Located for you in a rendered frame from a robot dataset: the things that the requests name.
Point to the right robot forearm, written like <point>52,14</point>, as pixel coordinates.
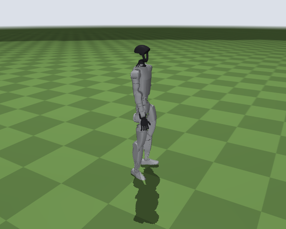
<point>139,103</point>

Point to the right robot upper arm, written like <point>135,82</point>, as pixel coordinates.
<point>135,76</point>

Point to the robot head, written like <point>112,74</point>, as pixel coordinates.
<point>142,50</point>

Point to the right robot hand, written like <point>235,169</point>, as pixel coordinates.
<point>144,123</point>

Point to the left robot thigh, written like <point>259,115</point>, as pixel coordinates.
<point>151,117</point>

